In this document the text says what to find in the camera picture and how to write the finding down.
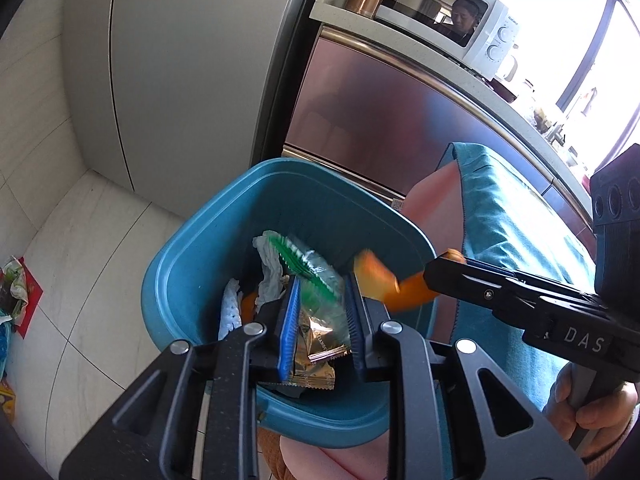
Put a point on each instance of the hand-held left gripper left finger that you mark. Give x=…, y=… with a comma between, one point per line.
x=289, y=330

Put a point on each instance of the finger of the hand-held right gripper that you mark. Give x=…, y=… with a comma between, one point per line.
x=500, y=271
x=480, y=292

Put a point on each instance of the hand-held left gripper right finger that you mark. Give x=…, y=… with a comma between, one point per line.
x=354, y=325

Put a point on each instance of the small gold foil wrapper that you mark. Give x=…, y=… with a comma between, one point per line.
x=322, y=337

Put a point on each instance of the large orange peel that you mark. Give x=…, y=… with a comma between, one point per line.
x=380, y=280

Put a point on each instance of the green clear plastic wrapper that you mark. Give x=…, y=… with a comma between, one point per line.
x=315, y=275

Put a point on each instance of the white tissue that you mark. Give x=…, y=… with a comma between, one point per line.
x=272, y=270

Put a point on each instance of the blue plastic waste bin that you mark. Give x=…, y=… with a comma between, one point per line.
x=210, y=240

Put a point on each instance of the person's right hand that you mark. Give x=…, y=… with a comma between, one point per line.
x=600, y=412

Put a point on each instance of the blue floral tablecloth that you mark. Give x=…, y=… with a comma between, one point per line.
x=505, y=240

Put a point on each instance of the small orange peel piece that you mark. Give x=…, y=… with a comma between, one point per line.
x=249, y=307

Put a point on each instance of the brown knitted cloth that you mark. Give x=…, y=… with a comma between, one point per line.
x=274, y=457

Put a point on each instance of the steel faucet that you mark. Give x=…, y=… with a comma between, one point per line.
x=575, y=115

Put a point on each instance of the kitchen base cabinet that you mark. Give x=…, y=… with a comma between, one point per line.
x=380, y=110

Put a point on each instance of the glass electric kettle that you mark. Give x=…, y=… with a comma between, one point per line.
x=510, y=66

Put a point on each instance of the kitchen window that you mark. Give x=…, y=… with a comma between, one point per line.
x=560, y=25

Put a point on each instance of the white microwave oven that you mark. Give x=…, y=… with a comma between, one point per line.
x=480, y=25

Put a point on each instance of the colourful bags on floor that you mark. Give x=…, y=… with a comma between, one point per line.
x=15, y=300

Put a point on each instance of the grey refrigerator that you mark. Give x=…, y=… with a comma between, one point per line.
x=190, y=60

